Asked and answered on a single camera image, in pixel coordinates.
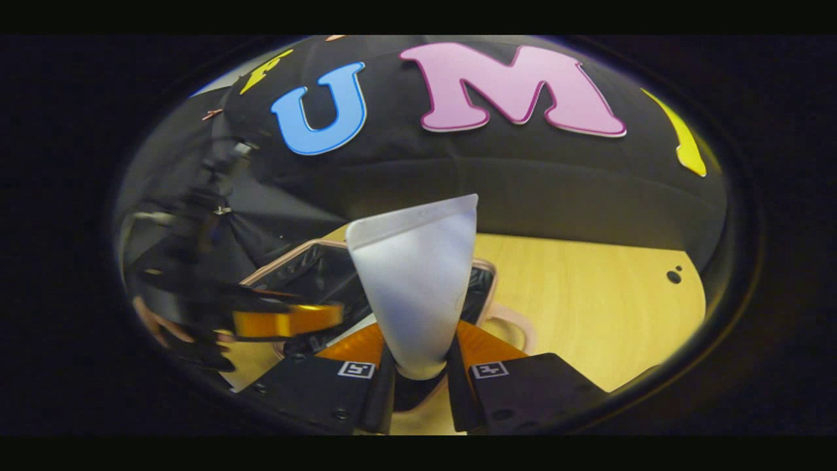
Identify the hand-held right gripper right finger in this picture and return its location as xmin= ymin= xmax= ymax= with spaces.
xmin=447 ymin=319 xmax=612 ymax=434

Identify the black backdrop cloth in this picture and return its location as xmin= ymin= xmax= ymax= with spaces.
xmin=118 ymin=36 xmax=728 ymax=275

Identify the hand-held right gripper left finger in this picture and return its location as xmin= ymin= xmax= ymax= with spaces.
xmin=239 ymin=321 xmax=398 ymax=434

